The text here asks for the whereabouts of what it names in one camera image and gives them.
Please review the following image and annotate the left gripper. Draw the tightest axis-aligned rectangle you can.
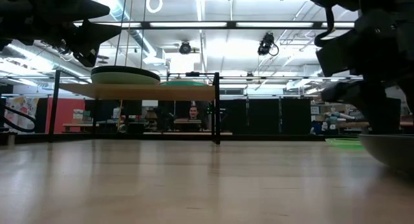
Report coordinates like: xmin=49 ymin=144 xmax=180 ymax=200
xmin=0 ymin=0 xmax=122 ymax=68

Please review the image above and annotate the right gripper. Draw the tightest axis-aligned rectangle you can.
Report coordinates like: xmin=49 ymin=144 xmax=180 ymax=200
xmin=309 ymin=0 xmax=414 ymax=134

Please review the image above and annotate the light green plate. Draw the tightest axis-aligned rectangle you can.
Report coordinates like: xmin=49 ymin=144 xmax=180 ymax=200
xmin=91 ymin=71 xmax=161 ymax=85

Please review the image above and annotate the green transparent plate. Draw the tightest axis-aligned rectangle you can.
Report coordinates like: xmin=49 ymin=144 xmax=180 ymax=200
xmin=325 ymin=138 xmax=366 ymax=150

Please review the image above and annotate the dark bowl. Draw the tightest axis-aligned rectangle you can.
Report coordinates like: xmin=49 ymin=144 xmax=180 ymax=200
xmin=358 ymin=133 xmax=414 ymax=175

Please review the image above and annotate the teal plate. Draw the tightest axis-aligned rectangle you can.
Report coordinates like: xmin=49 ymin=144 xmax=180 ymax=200
xmin=159 ymin=80 xmax=208 ymax=87

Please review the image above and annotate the wooden workbench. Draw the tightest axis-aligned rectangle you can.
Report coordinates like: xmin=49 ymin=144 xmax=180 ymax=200
xmin=336 ymin=120 xmax=414 ymax=128

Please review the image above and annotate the black partition panel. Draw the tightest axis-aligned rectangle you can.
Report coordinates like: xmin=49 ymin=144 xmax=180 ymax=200
xmin=219 ymin=98 xmax=312 ymax=136
xmin=84 ymin=99 xmax=143 ymax=134

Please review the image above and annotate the orange partition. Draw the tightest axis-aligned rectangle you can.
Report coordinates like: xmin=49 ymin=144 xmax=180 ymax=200
xmin=47 ymin=97 xmax=85 ymax=134

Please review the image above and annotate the background wooden table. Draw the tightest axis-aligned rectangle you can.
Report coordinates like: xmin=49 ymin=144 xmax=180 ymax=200
xmin=63 ymin=122 xmax=101 ymax=133

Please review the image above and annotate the colourful poster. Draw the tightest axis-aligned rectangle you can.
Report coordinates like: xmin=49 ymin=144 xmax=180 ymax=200
xmin=5 ymin=96 xmax=39 ymax=131

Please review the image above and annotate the black overhead beam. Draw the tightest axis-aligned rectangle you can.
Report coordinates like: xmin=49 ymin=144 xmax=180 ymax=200
xmin=72 ymin=20 xmax=356 ymax=30

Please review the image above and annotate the person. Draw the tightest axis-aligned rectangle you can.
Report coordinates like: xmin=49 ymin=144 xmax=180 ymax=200
xmin=184 ymin=104 xmax=208 ymax=131

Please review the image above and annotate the white cable loop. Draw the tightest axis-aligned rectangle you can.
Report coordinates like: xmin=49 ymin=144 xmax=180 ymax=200
xmin=145 ymin=0 xmax=164 ymax=14

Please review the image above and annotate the silver ventilation duct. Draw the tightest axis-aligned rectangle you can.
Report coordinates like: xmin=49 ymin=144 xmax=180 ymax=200
xmin=92 ymin=0 xmax=159 ymax=58

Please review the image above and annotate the wooden shelf black metal frame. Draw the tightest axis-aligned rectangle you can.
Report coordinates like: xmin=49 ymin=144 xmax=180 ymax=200
xmin=48 ymin=69 xmax=221 ymax=146

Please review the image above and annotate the black ceiling camera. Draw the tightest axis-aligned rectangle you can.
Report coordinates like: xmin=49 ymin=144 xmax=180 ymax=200
xmin=179 ymin=40 xmax=193 ymax=55
xmin=257 ymin=32 xmax=279 ymax=56

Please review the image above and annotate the black metal rig frame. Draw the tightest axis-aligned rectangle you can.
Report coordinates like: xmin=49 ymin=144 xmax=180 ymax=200
xmin=14 ymin=132 xmax=326 ymax=144

